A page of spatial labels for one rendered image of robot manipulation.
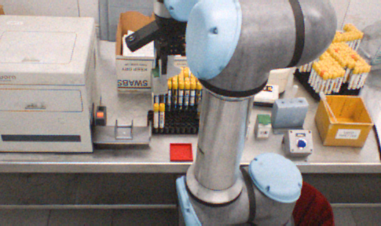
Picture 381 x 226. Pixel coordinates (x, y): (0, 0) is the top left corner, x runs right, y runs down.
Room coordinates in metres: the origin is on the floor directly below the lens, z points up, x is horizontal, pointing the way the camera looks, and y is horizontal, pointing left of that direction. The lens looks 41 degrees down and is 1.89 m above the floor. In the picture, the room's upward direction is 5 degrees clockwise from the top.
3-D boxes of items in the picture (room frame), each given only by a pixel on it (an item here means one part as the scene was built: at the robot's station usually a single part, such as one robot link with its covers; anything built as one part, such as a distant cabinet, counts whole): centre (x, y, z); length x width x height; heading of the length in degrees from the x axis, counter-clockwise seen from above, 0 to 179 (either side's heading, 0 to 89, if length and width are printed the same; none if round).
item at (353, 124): (1.12, -0.48, 0.92); 0.13 x 0.13 x 0.10; 4
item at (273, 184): (0.66, -0.18, 1.11); 0.13 x 0.12 x 0.14; 108
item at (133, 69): (1.39, 0.15, 0.95); 0.29 x 0.25 x 0.15; 6
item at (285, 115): (1.13, -0.31, 0.92); 0.10 x 0.07 x 0.10; 103
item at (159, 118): (1.09, 0.05, 0.93); 0.17 x 0.09 x 0.11; 97
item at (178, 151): (0.97, 0.02, 0.88); 0.07 x 0.07 x 0.01; 6
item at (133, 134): (0.99, 0.21, 0.92); 0.21 x 0.07 x 0.05; 96
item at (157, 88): (1.04, 0.10, 1.08); 0.05 x 0.04 x 0.06; 19
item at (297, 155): (1.03, -0.33, 0.92); 0.13 x 0.07 x 0.08; 6
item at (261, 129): (1.08, -0.23, 0.91); 0.05 x 0.04 x 0.07; 6
